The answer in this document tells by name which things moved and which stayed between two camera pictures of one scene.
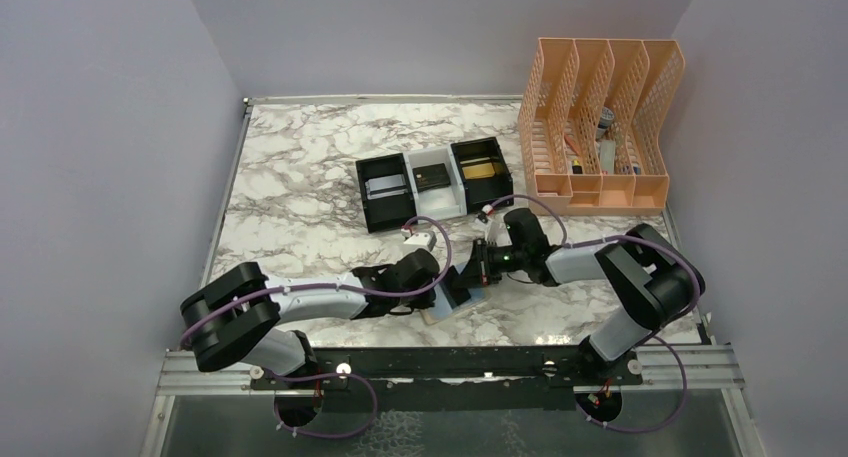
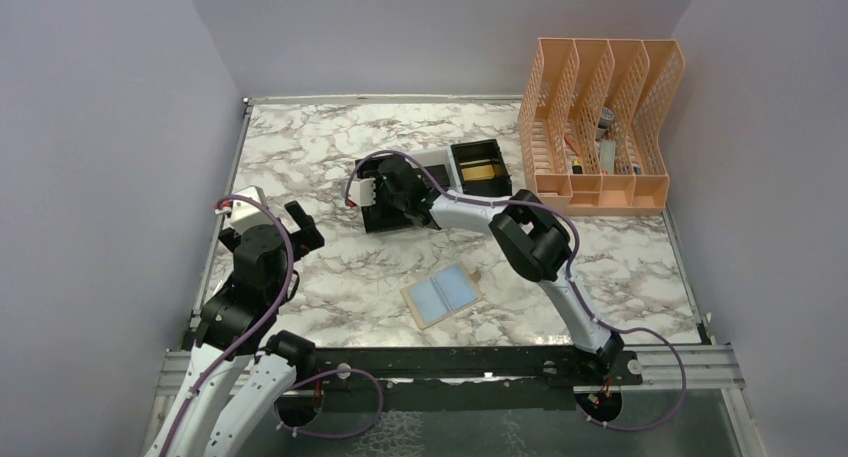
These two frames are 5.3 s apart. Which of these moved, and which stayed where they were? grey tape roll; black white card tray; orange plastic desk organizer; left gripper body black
Moved: left gripper body black
Stayed: black white card tray; orange plastic desk organizer; grey tape roll
